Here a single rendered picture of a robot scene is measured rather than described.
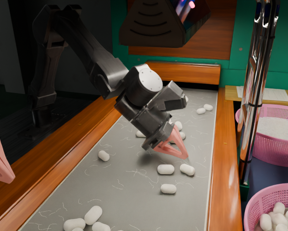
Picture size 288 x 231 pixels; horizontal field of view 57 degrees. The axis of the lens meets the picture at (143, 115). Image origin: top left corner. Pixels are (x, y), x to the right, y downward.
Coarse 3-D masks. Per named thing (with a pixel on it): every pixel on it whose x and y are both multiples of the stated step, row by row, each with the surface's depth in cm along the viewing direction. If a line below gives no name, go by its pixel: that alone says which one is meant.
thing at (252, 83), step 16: (256, 0) 59; (272, 0) 45; (256, 16) 60; (272, 16) 45; (256, 32) 61; (272, 32) 47; (256, 48) 62; (256, 64) 50; (256, 80) 51; (256, 96) 51; (240, 112) 70; (256, 112) 53; (240, 128) 71; (256, 128) 55; (240, 144) 72; (240, 160) 58; (240, 176) 60; (240, 192) 59
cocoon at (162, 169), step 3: (159, 165) 58; (162, 165) 58; (165, 165) 58; (168, 165) 58; (171, 165) 58; (159, 168) 58; (162, 168) 58; (165, 168) 58; (168, 168) 58; (171, 168) 58; (159, 171) 58; (162, 171) 58; (165, 171) 58; (168, 171) 58; (171, 171) 58
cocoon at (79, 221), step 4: (68, 220) 44; (72, 220) 44; (76, 220) 44; (80, 220) 44; (84, 220) 44; (64, 224) 43; (68, 224) 43; (72, 224) 43; (76, 224) 43; (80, 224) 43; (84, 224) 44; (64, 228) 43; (68, 228) 43; (72, 228) 43
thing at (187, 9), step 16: (144, 0) 30; (160, 0) 29; (176, 0) 34; (192, 0) 51; (128, 16) 31; (144, 16) 30; (160, 16) 30; (176, 16) 30; (192, 16) 41; (208, 16) 73; (128, 32) 32; (144, 32) 31; (160, 32) 31; (176, 32) 30; (192, 32) 38
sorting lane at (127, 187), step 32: (192, 96) 106; (128, 128) 79; (192, 128) 79; (96, 160) 64; (128, 160) 64; (160, 160) 64; (192, 160) 64; (64, 192) 53; (96, 192) 53; (128, 192) 53; (160, 192) 53; (192, 192) 53; (32, 224) 46; (128, 224) 46; (160, 224) 46; (192, 224) 46
